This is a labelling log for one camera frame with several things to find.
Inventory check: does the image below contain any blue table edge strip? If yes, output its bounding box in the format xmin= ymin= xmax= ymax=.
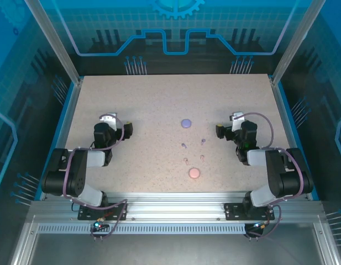
xmin=34 ymin=81 xmax=77 ymax=201
xmin=277 ymin=81 xmax=321 ymax=201

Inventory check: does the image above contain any small LED circuit board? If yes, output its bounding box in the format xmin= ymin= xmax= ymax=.
xmin=246 ymin=220 xmax=270 ymax=232
xmin=90 ymin=218 xmax=110 ymax=231

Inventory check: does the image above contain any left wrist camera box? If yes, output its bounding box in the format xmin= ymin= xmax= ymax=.
xmin=99 ymin=112 xmax=118 ymax=131

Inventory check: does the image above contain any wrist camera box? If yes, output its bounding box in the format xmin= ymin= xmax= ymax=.
xmin=99 ymin=112 xmax=118 ymax=131
xmin=229 ymin=112 xmax=246 ymax=132

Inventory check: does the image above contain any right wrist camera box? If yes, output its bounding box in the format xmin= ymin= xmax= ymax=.
xmin=229 ymin=112 xmax=246 ymax=132

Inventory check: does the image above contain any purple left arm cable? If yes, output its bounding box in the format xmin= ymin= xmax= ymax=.
xmin=62 ymin=112 xmax=129 ymax=241

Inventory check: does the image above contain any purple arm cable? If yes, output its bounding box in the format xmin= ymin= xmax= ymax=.
xmin=62 ymin=112 xmax=129 ymax=241
xmin=233 ymin=111 xmax=306 ymax=241

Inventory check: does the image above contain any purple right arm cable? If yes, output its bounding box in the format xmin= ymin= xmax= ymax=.
xmin=233 ymin=111 xmax=306 ymax=241

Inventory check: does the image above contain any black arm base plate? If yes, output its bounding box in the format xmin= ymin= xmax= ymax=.
xmin=77 ymin=203 xmax=129 ymax=221
xmin=224 ymin=203 xmax=275 ymax=221

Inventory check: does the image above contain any aluminium mounting rail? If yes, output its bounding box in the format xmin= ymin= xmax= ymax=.
xmin=29 ymin=192 xmax=326 ymax=221

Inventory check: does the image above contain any aluminium frame post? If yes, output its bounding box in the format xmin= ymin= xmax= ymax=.
xmin=269 ymin=0 xmax=326 ymax=86
xmin=23 ymin=0 xmax=84 ymax=86

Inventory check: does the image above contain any slotted grey cable duct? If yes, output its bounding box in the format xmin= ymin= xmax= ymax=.
xmin=36 ymin=224 xmax=248 ymax=235

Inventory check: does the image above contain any aluminium lower frame tray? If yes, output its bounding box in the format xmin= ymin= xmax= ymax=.
xmin=9 ymin=215 xmax=341 ymax=265

